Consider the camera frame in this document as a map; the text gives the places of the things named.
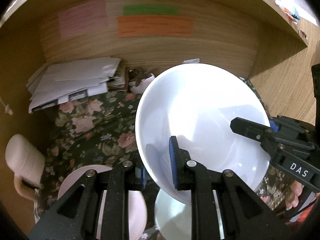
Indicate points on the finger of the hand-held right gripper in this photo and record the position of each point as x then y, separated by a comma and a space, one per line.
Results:
250, 130
273, 125

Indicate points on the cream plastic pitcher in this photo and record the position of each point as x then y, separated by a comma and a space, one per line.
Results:
22, 155

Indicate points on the dark floral tablecloth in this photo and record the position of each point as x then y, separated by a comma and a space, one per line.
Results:
87, 130

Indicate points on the person's right hand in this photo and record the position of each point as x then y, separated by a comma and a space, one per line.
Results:
295, 192

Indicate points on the bunch of metal keys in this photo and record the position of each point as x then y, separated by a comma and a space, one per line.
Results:
136, 73

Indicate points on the white bowl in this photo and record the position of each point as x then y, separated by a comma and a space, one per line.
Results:
200, 105

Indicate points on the orange garment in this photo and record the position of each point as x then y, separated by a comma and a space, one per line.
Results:
306, 213

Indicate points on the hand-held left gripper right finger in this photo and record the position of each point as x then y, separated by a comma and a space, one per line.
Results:
173, 160

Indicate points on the crumpled white paper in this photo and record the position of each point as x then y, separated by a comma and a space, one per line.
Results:
140, 87

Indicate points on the orange paper note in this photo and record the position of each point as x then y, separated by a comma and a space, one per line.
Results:
155, 26

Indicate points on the wooden desk cubby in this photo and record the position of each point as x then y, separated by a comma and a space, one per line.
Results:
200, 50

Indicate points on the small brown notebook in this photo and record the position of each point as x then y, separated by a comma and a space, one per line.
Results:
117, 81

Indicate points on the green paper note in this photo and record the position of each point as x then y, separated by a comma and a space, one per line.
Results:
150, 10

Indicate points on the assorted desk clutter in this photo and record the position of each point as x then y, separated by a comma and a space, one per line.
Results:
290, 13

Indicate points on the pink plate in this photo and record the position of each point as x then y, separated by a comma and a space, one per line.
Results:
137, 215

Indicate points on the pink paper note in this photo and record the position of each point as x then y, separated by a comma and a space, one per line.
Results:
82, 17

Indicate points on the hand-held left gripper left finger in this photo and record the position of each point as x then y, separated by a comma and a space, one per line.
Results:
143, 177

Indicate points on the light green plate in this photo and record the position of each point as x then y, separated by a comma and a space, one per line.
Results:
170, 217

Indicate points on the small paper scrap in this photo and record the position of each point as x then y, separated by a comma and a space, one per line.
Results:
191, 60

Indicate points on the small white wall hook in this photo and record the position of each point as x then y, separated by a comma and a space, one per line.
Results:
7, 110

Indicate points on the stack of white papers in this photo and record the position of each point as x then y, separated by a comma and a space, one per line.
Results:
75, 80

